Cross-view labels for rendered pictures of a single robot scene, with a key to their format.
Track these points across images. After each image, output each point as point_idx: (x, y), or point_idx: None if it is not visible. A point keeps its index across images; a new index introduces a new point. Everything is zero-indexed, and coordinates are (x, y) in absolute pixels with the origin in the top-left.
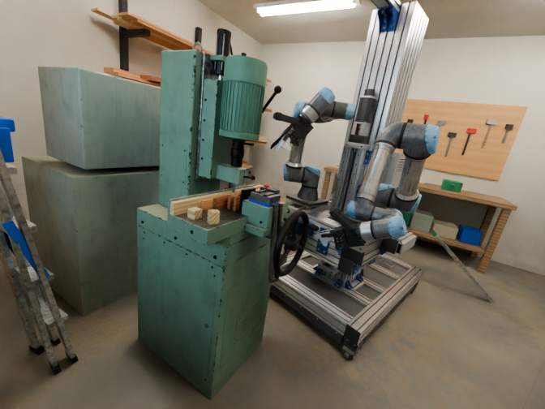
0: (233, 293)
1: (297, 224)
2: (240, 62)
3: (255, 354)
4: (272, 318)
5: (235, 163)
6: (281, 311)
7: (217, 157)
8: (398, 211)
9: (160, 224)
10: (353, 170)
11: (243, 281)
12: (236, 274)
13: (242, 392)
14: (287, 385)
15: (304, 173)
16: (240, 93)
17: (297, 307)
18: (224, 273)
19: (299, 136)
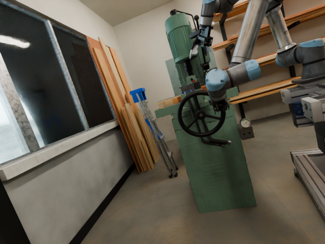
0: (190, 148)
1: (196, 100)
2: (165, 25)
3: (244, 209)
4: (285, 197)
5: (187, 74)
6: (302, 195)
7: (186, 74)
8: (248, 61)
9: None
10: None
11: (198, 143)
12: (188, 137)
13: (215, 221)
14: (246, 237)
15: (295, 52)
16: (170, 39)
17: (309, 193)
18: (176, 134)
19: (201, 39)
